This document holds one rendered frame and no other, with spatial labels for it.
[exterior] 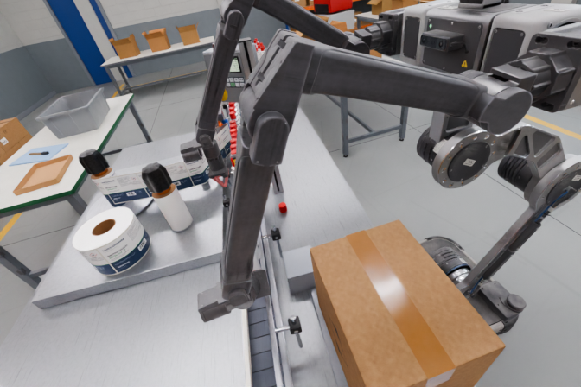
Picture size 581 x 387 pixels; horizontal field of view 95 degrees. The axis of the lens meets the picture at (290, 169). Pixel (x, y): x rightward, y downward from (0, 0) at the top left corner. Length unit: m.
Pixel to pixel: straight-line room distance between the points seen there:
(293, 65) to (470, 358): 0.52
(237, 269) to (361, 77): 0.40
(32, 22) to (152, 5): 2.70
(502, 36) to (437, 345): 0.59
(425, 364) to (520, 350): 1.40
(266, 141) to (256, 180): 0.09
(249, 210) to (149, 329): 0.71
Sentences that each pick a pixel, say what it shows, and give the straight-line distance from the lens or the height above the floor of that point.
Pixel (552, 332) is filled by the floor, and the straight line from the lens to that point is 2.08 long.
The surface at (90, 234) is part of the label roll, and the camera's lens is 1.19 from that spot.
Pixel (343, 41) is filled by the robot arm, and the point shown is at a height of 1.46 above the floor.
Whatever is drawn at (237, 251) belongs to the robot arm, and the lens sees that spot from 0.51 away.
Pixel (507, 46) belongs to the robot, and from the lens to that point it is 0.72.
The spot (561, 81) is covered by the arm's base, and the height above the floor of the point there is 1.45.
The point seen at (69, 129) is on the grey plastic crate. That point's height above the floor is 0.86.
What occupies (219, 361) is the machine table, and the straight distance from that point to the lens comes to 0.93.
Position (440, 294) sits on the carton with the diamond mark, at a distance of 0.63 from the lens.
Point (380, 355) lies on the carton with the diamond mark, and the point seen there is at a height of 1.12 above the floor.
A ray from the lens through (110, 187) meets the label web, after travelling 1.43.
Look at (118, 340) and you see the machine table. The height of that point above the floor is 0.83.
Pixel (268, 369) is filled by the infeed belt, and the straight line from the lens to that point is 0.83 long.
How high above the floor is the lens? 1.65
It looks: 36 degrees down
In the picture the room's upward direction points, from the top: 10 degrees counter-clockwise
